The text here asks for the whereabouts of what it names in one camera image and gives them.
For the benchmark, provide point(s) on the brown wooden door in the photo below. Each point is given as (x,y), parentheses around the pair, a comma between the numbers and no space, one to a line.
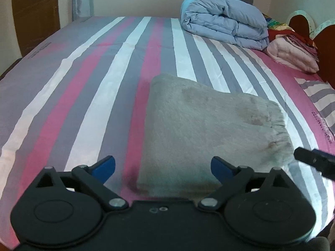
(35,20)

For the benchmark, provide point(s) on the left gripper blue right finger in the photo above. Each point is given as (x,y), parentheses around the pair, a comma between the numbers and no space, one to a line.
(233,181)

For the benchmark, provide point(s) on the colourful red folded blanket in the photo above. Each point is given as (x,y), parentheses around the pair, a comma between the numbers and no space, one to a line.
(297,36)

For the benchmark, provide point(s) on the striped grey white pillow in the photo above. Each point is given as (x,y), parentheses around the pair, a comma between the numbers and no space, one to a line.
(322,96)

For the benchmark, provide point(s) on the striped pink grey bed sheet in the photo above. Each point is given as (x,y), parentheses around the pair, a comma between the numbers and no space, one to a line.
(82,94)

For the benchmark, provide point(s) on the folded light blue duvet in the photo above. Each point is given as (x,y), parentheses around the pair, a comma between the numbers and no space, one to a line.
(230,21)

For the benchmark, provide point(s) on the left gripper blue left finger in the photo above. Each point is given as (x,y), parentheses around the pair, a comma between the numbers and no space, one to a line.
(90,181)

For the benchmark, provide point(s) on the grey sweatpants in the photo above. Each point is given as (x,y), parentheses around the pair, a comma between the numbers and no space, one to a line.
(188,123)

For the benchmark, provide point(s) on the dark red wooden headboard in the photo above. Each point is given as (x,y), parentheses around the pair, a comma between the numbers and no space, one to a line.
(322,36)

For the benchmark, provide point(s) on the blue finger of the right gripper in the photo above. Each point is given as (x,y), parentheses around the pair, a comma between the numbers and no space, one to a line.
(323,162)

